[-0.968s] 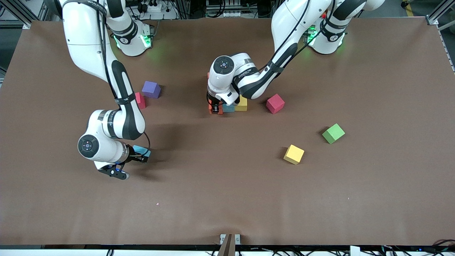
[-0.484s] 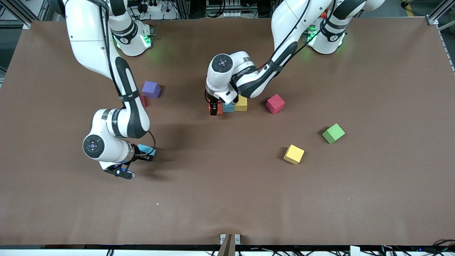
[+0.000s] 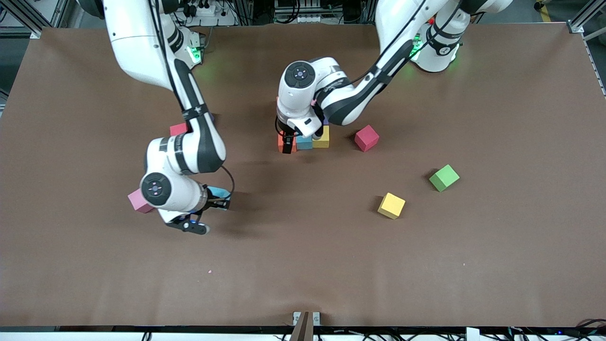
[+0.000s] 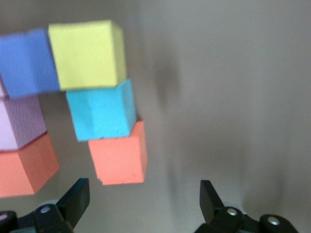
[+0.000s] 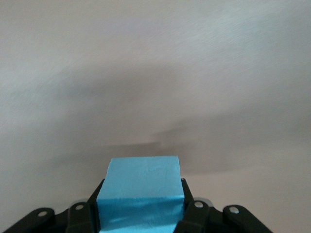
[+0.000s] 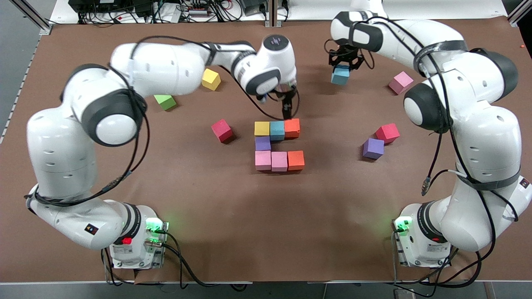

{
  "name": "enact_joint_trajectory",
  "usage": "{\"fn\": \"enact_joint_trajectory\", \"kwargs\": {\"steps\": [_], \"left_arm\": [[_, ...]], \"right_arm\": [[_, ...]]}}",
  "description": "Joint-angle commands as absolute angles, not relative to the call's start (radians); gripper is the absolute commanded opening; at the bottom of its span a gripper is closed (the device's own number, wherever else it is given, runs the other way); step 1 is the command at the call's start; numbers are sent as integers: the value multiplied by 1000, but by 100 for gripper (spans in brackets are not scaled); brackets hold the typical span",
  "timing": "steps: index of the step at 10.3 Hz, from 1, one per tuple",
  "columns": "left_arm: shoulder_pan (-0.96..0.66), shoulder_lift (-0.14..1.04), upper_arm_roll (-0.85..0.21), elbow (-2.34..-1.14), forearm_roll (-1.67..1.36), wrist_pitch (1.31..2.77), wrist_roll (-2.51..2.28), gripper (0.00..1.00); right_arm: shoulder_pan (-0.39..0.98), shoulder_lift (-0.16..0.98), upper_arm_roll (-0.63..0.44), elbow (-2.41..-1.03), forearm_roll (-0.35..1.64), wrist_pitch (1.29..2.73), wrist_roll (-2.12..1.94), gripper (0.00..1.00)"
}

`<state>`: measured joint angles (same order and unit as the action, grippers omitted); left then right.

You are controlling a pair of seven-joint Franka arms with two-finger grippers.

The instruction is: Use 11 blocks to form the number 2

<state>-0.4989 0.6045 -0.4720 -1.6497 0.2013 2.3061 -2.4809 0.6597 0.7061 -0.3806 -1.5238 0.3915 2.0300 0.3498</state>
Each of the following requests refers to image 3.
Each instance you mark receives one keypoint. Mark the narrow white power strip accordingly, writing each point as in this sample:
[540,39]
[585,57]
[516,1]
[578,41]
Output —
[308,19]

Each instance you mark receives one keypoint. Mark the white label tag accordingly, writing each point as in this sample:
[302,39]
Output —
[472,334]

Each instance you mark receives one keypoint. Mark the brown table cover sheet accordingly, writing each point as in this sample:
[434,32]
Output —
[303,246]

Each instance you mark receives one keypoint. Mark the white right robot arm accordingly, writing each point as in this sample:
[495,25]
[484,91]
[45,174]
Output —
[142,42]

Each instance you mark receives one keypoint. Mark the pink foam cube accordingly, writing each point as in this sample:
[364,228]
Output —
[137,202]

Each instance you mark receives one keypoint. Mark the orange foam cube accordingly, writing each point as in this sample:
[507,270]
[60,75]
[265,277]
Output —
[280,143]

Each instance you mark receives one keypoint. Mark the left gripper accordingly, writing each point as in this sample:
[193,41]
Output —
[285,134]

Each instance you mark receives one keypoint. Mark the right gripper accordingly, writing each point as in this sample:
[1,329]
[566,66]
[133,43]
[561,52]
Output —
[215,202]

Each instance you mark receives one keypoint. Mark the bracket with brown post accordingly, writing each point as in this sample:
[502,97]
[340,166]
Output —
[303,331]

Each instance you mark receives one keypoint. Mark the green foam cube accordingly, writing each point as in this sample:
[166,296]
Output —
[444,178]

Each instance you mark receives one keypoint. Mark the blue foam cube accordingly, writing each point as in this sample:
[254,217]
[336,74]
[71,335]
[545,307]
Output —
[218,191]
[304,143]

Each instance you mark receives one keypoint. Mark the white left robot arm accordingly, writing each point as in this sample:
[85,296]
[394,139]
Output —
[350,99]

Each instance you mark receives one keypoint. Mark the magenta red foam cube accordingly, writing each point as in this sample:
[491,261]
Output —
[367,138]

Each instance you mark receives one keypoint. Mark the yellow foam cube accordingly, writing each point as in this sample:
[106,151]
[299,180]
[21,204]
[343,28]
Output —
[391,205]
[323,141]

